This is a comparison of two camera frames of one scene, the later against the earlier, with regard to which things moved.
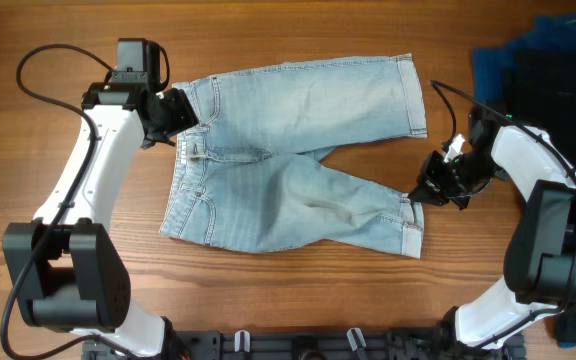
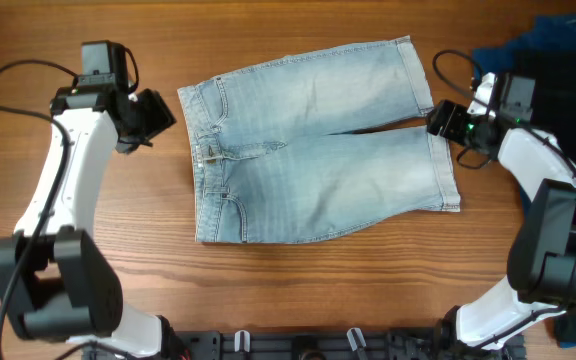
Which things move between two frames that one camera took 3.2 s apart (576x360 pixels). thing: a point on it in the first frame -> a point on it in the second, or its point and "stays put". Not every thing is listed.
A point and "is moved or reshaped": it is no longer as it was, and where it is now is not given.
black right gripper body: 458,176 -> 460,127
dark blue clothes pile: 553,76 stays put
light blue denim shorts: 251,175 is moved or reshaped
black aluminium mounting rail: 444,343 stays put
